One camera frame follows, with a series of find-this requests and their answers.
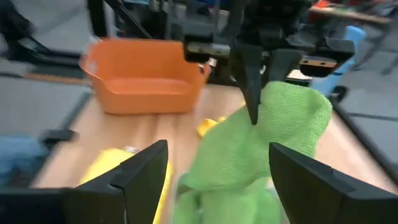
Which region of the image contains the orange plastic basket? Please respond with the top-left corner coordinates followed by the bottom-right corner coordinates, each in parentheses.
top-left (79, 37), bottom-right (211, 115)

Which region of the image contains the black table clamp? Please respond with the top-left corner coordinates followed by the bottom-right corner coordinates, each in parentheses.
top-left (330, 85), bottom-right (349, 102)
top-left (39, 128), bottom-right (79, 147)

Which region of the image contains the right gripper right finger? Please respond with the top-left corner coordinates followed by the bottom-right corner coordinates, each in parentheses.
top-left (269, 142), bottom-right (398, 224)

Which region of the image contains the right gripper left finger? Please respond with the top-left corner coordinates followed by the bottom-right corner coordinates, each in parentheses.
top-left (0, 139), bottom-right (169, 224)

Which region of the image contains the blue patterned cloth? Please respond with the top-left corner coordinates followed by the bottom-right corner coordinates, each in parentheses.
top-left (0, 133), bottom-right (44, 188)

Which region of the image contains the green microfiber towel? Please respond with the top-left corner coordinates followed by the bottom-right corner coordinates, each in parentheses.
top-left (172, 80), bottom-right (333, 224)

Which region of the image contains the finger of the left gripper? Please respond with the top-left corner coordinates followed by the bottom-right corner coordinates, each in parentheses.
top-left (229, 43), bottom-right (264, 126)
top-left (267, 48), bottom-right (305, 85)

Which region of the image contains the background wooden table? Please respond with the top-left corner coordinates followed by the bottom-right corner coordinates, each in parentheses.
top-left (309, 5), bottom-right (393, 25)

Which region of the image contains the yellow microfiber towel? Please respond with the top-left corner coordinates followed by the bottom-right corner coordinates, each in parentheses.
top-left (196, 116), bottom-right (227, 138)
top-left (79, 147), bottom-right (174, 224)

